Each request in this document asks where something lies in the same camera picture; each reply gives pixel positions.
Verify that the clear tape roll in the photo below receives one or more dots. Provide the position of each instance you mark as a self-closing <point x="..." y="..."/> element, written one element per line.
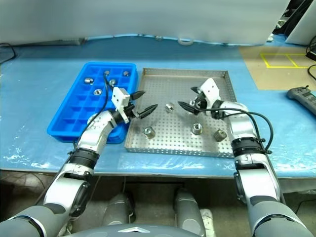
<point x="179" y="42"/>

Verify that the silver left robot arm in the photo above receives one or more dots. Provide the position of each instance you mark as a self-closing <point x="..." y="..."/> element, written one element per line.
<point x="96" y="133"/>

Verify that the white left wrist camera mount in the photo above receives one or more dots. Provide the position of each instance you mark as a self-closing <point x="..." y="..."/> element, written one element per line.
<point x="119" y="97"/>

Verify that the grey robot torso shell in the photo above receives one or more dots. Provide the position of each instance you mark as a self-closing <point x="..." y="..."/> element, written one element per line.
<point x="111" y="232"/>

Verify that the blue compartment tray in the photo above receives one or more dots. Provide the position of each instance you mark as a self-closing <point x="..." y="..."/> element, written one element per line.
<point x="74" y="111"/>

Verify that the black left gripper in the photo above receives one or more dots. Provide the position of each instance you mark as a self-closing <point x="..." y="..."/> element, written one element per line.
<point x="130" y="111"/>

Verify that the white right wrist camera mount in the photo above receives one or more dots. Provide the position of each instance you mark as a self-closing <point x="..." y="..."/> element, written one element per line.
<point x="209" y="89"/>

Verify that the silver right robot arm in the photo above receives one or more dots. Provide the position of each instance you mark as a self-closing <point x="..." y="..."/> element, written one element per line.
<point x="256" y="177"/>

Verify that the white power strip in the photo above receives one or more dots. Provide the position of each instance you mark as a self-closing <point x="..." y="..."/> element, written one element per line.
<point x="206" y="218"/>

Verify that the grey handheld remote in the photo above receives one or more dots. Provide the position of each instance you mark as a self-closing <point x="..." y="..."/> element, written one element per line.
<point x="302" y="95"/>

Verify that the steel nut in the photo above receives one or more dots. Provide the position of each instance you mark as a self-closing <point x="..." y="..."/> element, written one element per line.
<point x="149" y="132"/>
<point x="169" y="106"/>
<point x="197" y="128"/>

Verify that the brown cardboard mat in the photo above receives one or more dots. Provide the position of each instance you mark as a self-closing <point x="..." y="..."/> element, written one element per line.
<point x="259" y="79"/>

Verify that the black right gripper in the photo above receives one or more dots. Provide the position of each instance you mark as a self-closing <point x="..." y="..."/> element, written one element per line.
<point x="202" y="102"/>

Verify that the blue plastic table cover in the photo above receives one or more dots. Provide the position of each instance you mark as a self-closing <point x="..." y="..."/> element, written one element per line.
<point x="37" y="98"/>

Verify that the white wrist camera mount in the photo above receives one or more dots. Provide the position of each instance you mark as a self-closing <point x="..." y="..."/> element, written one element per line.
<point x="209" y="89"/>
<point x="119" y="97"/>

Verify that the perforated metal tray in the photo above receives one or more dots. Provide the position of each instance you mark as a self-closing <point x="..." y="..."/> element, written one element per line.
<point x="172" y="138"/>

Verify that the grey rounded robot leg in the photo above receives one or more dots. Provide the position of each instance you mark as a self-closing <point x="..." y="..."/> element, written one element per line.
<point x="119" y="208"/>
<point x="186" y="209"/>

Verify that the white leaning board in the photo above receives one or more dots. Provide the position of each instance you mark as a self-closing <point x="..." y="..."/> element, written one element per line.
<point x="301" y="22"/>

